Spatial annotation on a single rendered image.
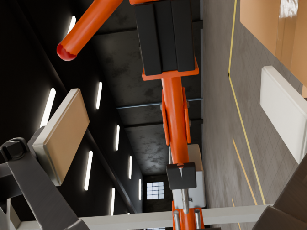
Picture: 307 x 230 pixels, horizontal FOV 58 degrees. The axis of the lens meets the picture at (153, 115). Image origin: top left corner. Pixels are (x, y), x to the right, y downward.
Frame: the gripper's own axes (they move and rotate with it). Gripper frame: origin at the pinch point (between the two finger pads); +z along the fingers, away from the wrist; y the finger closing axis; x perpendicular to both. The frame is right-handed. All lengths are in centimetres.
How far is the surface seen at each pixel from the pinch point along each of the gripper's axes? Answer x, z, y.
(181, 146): -11.8, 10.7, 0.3
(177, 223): -24.9, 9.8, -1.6
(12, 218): -226, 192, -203
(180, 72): -1.7, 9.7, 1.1
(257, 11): 0.4, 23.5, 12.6
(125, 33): -209, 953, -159
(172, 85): -3.5, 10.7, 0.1
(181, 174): -13.5, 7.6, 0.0
